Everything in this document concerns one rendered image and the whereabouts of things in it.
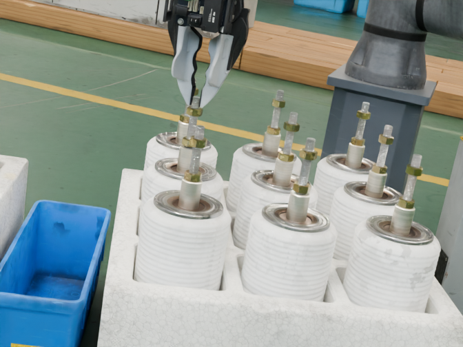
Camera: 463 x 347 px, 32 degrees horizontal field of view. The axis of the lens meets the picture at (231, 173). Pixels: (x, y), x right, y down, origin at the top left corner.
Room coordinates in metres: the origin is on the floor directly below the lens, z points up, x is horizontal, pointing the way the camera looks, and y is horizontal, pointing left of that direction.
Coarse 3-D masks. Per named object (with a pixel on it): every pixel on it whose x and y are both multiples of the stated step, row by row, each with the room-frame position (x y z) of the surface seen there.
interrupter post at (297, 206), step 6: (294, 192) 0.83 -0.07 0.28; (294, 198) 0.82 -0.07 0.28; (300, 198) 0.82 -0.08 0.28; (306, 198) 0.82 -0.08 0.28; (288, 204) 0.83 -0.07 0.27; (294, 204) 0.82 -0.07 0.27; (300, 204) 0.82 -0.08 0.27; (306, 204) 0.83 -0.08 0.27; (288, 210) 0.83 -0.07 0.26; (294, 210) 0.82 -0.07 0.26; (300, 210) 0.82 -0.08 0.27; (306, 210) 0.83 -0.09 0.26; (288, 216) 0.83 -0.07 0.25; (294, 216) 0.82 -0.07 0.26; (300, 216) 0.82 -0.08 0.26; (306, 216) 0.83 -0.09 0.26; (300, 222) 0.82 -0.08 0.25
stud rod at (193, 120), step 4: (196, 96) 0.94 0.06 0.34; (192, 100) 0.93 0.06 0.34; (196, 100) 0.93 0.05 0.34; (192, 104) 0.93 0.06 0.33; (196, 104) 0.93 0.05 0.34; (196, 108) 0.93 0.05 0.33; (192, 116) 0.93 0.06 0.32; (196, 116) 0.93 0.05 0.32; (192, 120) 0.93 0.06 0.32; (196, 120) 0.93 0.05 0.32; (188, 124) 0.93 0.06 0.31; (192, 124) 0.93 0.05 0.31; (188, 128) 0.93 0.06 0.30; (192, 128) 0.93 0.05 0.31; (188, 132) 0.93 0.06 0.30; (192, 132) 0.93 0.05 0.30; (188, 136) 0.93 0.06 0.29; (188, 148) 0.93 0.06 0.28; (192, 148) 0.93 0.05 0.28
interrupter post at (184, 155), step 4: (180, 148) 0.93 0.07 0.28; (184, 148) 0.93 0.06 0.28; (180, 152) 0.93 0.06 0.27; (184, 152) 0.93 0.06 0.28; (188, 152) 0.92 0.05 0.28; (180, 156) 0.93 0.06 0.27; (184, 156) 0.92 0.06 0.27; (188, 156) 0.92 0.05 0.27; (180, 160) 0.93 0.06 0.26; (184, 160) 0.92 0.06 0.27; (188, 160) 0.92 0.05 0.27; (180, 164) 0.93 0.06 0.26; (184, 164) 0.92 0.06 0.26; (188, 164) 0.92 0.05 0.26; (180, 168) 0.93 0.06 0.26; (184, 168) 0.92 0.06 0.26; (188, 168) 0.92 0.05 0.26; (184, 172) 0.92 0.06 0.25
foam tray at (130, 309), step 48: (144, 288) 0.75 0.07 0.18; (192, 288) 0.77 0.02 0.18; (240, 288) 0.79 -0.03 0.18; (336, 288) 0.83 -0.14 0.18; (432, 288) 0.87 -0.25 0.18; (144, 336) 0.74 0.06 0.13; (192, 336) 0.74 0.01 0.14; (240, 336) 0.75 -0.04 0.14; (288, 336) 0.76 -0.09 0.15; (336, 336) 0.76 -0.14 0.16; (384, 336) 0.77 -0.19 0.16; (432, 336) 0.78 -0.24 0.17
